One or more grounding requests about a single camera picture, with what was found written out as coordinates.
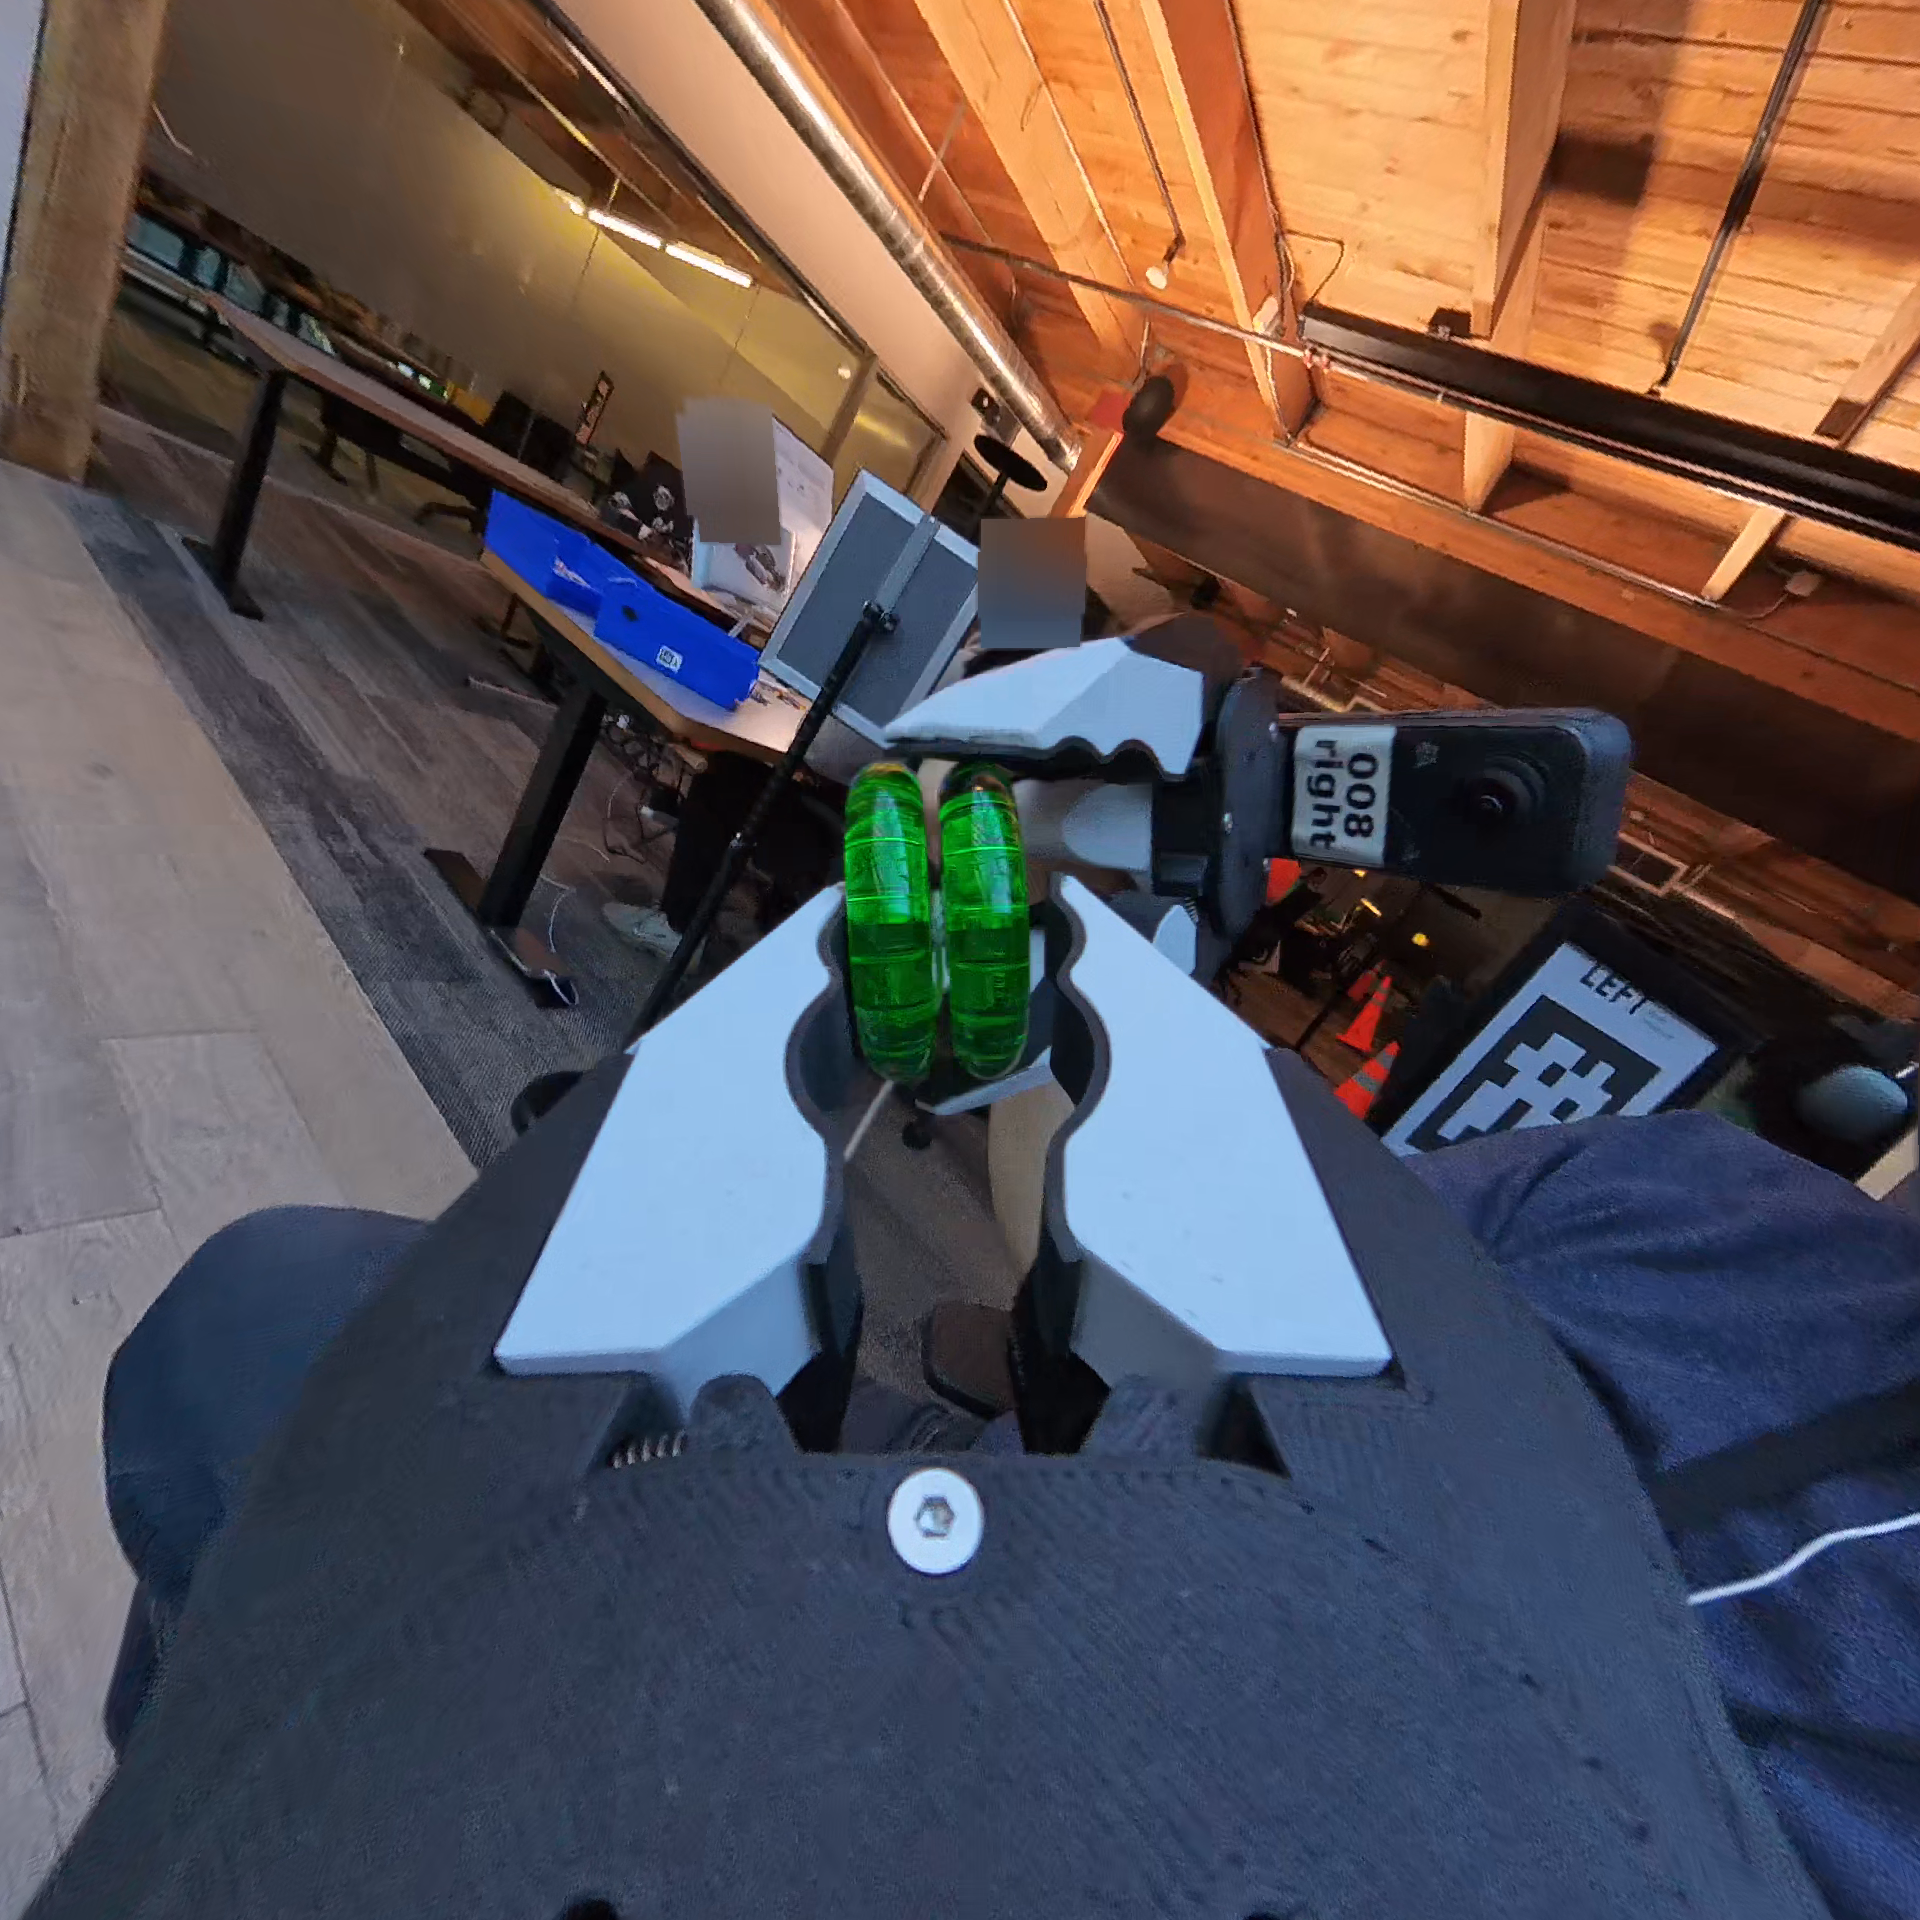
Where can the wooden support post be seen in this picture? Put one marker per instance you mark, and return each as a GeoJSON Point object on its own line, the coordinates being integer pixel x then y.
{"type": "Point", "coordinates": [84, 225]}

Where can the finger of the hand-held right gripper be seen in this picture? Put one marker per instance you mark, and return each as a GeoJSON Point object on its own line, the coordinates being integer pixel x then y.
{"type": "Point", "coordinates": [1050, 698]}
{"type": "Point", "coordinates": [1109, 827]}

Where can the grey round speaker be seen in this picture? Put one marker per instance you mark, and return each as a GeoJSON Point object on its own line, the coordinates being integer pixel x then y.
{"type": "Point", "coordinates": [1853, 1104]}

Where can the silver metal duct pipe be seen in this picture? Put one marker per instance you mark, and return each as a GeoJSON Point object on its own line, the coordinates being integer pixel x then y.
{"type": "Point", "coordinates": [901, 225]}

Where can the white printed display board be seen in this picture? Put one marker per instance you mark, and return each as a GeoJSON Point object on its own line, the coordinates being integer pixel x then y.
{"type": "Point", "coordinates": [803, 481]}

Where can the grey light panel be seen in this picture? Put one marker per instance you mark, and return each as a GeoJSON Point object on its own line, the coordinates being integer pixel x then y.
{"type": "Point", "coordinates": [870, 615]}

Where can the black roll screen housing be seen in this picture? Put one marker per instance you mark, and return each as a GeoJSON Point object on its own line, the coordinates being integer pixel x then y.
{"type": "Point", "coordinates": [1650, 419]}

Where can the white board with black pattern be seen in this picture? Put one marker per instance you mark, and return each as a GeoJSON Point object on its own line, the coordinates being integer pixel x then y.
{"type": "Point", "coordinates": [1561, 1050]}

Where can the black round wall speaker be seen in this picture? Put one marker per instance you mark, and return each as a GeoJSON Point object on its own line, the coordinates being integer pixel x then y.
{"type": "Point", "coordinates": [1151, 410]}

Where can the blue plastic bin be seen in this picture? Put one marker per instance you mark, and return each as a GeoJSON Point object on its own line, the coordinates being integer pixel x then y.
{"type": "Point", "coordinates": [674, 647]}
{"type": "Point", "coordinates": [556, 550]}

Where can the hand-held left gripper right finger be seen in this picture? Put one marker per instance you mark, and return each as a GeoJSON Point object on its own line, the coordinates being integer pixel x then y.
{"type": "Point", "coordinates": [1215, 1200]}

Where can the person's left leg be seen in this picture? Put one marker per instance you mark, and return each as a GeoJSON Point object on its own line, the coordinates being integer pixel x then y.
{"type": "Point", "coordinates": [225, 1350]}

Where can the green translucent yoyo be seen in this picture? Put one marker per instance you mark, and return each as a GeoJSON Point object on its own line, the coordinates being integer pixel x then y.
{"type": "Point", "coordinates": [892, 915]}

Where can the black stand pole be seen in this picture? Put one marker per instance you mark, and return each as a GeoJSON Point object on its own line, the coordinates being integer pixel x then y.
{"type": "Point", "coordinates": [752, 840]}

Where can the wooden table with black legs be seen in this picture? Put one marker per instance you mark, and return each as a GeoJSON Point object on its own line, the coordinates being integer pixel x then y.
{"type": "Point", "coordinates": [540, 818]}

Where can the orange traffic cone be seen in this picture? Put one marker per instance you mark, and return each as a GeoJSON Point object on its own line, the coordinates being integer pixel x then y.
{"type": "Point", "coordinates": [1367, 1018]}
{"type": "Point", "coordinates": [1368, 1084]}

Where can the long wooden table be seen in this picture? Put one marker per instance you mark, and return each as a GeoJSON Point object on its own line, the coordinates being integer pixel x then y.
{"type": "Point", "coordinates": [247, 497]}

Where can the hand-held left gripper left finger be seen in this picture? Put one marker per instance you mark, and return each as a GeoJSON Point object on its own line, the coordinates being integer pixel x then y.
{"type": "Point", "coordinates": [674, 1200]}

